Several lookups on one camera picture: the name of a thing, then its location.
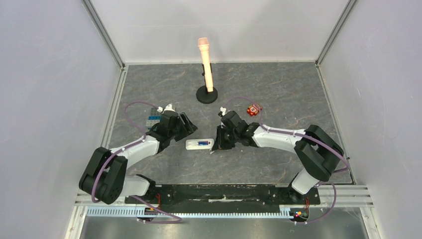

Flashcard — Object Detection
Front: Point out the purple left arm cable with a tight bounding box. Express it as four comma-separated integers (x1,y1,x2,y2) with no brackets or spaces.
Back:
91,101,183,225

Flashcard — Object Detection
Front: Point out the white slotted cable duct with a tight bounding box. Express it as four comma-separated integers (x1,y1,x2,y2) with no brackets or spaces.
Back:
85,206,293,219

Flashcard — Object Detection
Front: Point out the dark grey studded baseplate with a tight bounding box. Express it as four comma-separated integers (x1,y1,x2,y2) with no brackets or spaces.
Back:
149,108,162,116

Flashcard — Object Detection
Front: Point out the white remote control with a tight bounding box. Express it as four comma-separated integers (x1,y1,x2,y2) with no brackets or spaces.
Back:
185,138,214,150

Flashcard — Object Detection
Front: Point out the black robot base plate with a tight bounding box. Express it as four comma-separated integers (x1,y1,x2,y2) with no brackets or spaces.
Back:
141,184,321,214

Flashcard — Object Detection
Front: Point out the blue toy brick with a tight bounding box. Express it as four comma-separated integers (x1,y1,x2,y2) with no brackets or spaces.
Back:
148,116,161,121

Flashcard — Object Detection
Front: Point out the light grey toy brick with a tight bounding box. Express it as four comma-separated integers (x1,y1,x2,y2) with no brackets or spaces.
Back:
146,119,160,128

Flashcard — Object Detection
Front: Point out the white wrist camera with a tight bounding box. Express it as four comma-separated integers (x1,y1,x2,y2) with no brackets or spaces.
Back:
217,107,229,118
156,104,176,114

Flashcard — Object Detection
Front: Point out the red owl toy block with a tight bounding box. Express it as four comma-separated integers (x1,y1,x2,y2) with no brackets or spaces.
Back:
246,104,262,117

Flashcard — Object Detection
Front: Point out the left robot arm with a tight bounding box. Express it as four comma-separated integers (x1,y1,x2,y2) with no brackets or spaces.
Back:
79,110,198,205

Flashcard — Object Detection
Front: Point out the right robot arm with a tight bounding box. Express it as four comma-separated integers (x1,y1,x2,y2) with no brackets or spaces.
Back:
211,107,344,203

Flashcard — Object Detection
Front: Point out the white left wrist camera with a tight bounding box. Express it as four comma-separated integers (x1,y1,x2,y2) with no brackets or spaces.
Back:
156,104,176,114

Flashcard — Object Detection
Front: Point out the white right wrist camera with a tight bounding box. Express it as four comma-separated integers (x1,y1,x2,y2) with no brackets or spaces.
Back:
217,107,229,118

